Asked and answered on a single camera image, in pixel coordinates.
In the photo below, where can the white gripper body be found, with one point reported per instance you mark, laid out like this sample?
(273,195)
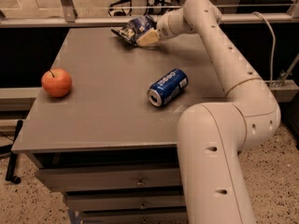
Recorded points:
(163,29)

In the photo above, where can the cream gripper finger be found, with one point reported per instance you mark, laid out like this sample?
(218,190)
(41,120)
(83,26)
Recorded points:
(148,38)

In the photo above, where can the blue chip bag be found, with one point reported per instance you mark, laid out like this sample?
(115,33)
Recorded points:
(134,28)

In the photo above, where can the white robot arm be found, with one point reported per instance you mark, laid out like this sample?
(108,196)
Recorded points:
(210,135)

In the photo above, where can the black office chair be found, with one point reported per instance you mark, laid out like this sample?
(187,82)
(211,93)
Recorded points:
(118,0)

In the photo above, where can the blue Pepsi can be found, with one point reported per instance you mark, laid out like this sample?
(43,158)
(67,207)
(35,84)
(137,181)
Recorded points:
(167,87)

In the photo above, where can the grey metal railing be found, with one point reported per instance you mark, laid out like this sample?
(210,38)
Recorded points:
(37,13)

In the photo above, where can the grey drawer cabinet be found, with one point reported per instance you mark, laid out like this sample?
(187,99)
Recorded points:
(105,146)

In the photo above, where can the red apple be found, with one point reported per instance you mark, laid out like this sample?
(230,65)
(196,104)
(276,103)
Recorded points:
(56,82)

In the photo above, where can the black stand leg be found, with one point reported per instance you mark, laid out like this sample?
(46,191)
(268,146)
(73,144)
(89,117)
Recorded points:
(13,159)

